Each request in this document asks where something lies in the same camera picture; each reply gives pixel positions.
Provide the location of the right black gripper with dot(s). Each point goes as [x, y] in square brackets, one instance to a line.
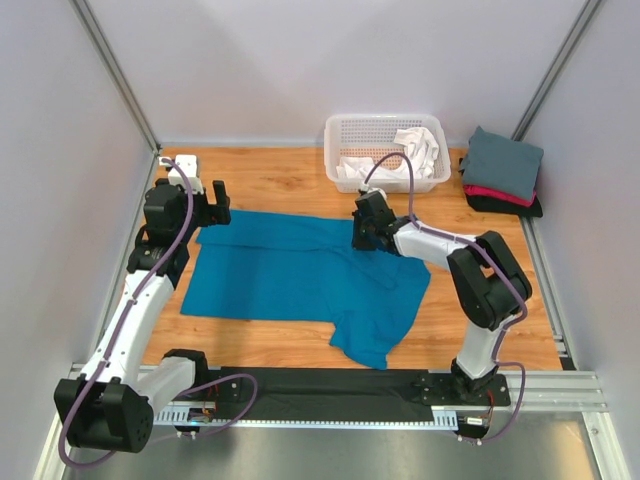
[357, 243]

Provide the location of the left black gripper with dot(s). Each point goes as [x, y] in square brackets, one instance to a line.
[214, 214]

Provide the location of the blue t shirt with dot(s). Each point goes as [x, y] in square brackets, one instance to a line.
[270, 266]

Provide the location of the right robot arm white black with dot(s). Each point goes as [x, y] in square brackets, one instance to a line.
[491, 287]

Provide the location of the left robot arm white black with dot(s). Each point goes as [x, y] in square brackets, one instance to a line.
[111, 406]

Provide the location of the white plastic basket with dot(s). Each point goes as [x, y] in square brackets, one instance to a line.
[373, 136]

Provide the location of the white t shirt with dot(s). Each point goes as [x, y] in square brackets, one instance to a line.
[419, 146]

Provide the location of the black folded t shirt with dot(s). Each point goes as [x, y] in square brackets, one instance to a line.
[494, 205]

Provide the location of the grey folded t shirt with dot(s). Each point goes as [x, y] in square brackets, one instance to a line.
[499, 163]

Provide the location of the pink folded t shirt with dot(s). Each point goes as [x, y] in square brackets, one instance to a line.
[475, 190]

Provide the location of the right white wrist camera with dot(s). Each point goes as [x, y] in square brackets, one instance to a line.
[366, 189]

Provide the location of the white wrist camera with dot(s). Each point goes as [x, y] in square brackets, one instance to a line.
[366, 189]
[184, 171]

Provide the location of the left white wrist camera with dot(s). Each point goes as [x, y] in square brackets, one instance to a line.
[184, 171]

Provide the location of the right aluminium frame post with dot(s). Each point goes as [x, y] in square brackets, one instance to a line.
[578, 29]

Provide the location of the aluminium frame post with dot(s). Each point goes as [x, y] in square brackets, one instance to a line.
[99, 40]
[578, 29]

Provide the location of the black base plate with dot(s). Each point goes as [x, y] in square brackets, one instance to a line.
[360, 394]

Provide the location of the left aluminium frame post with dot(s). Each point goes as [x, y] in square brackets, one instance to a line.
[99, 40]

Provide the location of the grey slotted cable duct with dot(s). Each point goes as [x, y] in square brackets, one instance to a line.
[190, 418]

